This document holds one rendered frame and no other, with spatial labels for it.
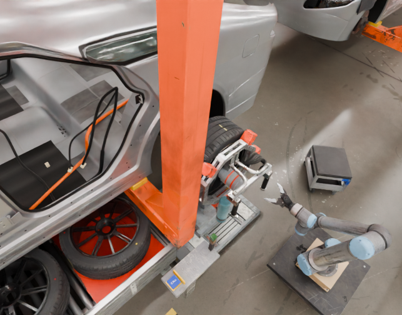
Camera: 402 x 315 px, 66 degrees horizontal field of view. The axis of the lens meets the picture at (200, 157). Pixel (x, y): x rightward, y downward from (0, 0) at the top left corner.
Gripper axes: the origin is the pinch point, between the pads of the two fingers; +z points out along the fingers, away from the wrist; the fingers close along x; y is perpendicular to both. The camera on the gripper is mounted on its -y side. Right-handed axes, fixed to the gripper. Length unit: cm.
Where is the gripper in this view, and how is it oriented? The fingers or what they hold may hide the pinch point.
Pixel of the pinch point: (270, 190)
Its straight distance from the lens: 233.3
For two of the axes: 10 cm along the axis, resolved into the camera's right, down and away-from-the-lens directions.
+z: -7.0, -5.4, 4.6
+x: 6.6, -7.4, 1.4
